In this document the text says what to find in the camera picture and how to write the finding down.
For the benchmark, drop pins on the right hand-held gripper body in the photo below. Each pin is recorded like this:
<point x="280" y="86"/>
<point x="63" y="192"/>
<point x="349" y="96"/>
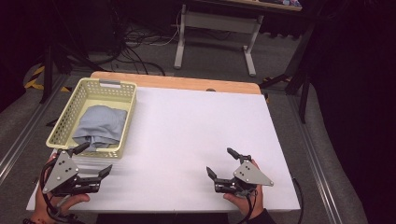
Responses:
<point x="249" y="175"/>

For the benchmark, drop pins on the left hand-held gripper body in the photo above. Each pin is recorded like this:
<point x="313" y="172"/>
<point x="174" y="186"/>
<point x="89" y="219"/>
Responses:
<point x="60" y="172"/>

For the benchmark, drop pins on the light blue garment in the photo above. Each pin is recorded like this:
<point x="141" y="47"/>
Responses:
<point x="99" y="124"/>

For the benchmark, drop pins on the yellow perforated plastic basket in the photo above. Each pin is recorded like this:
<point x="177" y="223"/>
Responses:
<point x="102" y="99"/>

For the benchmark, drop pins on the person's right hand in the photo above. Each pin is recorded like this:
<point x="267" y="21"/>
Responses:
<point x="252" y="203"/>

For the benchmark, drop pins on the person's left hand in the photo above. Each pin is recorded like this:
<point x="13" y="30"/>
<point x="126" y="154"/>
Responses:
<point x="46" y="208"/>

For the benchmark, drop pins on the white table cover sheet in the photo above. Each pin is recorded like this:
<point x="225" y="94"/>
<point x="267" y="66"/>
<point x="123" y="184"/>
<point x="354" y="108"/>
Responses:
<point x="186" y="140"/>

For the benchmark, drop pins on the black tripod stand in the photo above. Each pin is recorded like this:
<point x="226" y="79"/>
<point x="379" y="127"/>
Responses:
<point x="48" y="74"/>

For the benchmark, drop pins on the black metal stand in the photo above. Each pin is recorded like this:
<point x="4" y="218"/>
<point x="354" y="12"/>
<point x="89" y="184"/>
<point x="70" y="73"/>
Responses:
<point x="303" y="102"/>

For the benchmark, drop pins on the desk with white legs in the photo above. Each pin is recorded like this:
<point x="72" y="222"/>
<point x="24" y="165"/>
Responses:
<point x="218" y="23"/>

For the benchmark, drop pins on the blue pink patterned object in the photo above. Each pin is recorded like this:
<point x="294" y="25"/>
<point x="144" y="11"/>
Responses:
<point x="292" y="3"/>

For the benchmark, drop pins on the aluminium floor rail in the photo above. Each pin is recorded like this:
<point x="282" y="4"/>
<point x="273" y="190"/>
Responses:
<point x="25" y="140"/>
<point x="314" y="161"/>

